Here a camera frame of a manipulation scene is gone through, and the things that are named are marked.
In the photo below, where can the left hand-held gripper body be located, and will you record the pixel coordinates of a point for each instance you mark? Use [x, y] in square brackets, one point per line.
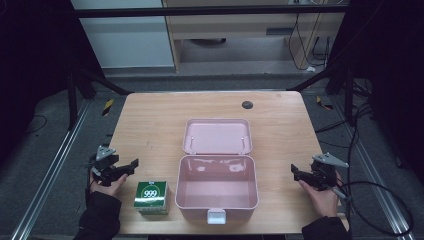
[104, 163]

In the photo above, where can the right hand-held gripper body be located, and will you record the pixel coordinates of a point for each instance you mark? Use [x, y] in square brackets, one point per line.
[325, 171]

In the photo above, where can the person's left hand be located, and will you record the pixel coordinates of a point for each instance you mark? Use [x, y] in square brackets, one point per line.
[111, 186]

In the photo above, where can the person's right hand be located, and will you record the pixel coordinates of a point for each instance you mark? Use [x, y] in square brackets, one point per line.
[321, 200]

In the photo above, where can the green and white medicine box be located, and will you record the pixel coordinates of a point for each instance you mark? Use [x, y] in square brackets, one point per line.
[151, 196]

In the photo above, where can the black and yellow tape strip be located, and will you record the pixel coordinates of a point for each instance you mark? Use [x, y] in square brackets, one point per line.
[324, 103]
[107, 107]

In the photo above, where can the black metal stand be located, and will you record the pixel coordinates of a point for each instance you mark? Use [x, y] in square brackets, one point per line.
[71, 100]
[348, 96]

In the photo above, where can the pink plastic storage box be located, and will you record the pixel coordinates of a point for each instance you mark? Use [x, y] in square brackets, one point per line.
[216, 173]

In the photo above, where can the dark round table grommet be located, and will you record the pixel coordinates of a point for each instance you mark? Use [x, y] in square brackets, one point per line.
[247, 105]

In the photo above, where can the white cabinet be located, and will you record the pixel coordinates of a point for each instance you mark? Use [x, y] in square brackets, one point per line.
[126, 36]

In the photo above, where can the aluminium floor rail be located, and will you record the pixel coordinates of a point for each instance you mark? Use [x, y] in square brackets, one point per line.
[373, 176]
[50, 173]

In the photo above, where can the black horizontal frame bar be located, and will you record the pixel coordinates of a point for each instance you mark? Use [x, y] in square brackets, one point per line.
[206, 11]

